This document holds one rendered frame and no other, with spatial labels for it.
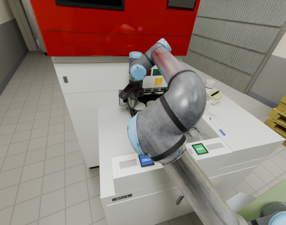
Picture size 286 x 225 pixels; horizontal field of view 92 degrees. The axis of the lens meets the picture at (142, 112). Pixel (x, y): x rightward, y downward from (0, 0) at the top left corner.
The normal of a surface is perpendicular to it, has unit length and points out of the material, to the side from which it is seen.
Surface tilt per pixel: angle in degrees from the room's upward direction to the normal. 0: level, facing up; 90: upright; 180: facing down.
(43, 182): 0
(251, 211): 45
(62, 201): 0
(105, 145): 0
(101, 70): 90
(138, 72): 90
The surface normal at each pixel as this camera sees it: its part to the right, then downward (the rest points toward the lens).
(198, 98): 0.42, -0.17
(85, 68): 0.26, 0.61
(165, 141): -0.04, -0.02
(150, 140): -0.35, 0.28
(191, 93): 0.11, -0.37
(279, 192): -0.58, -0.42
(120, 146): 0.07, -0.79
